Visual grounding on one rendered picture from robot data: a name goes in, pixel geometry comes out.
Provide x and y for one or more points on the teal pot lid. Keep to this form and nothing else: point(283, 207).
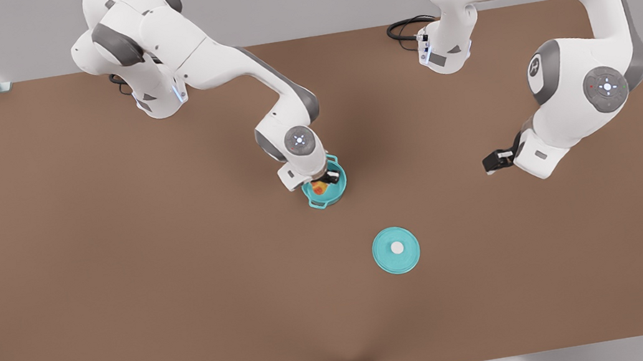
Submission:
point(396, 250)

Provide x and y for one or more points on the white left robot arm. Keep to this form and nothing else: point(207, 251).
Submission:
point(579, 43)

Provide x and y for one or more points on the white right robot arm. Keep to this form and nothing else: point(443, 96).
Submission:
point(197, 53)

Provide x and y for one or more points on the teal pot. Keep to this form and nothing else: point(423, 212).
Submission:
point(341, 193)

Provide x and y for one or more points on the orange-brown potato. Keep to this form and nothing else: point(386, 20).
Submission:
point(318, 190)

